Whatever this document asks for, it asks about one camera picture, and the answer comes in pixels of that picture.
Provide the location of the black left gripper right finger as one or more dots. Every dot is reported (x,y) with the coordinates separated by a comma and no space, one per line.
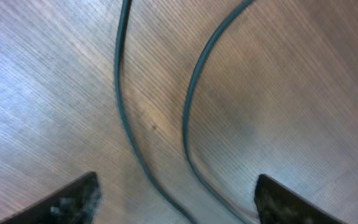
(277,204)

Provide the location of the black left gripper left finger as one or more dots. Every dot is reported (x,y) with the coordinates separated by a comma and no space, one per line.
(74,203)

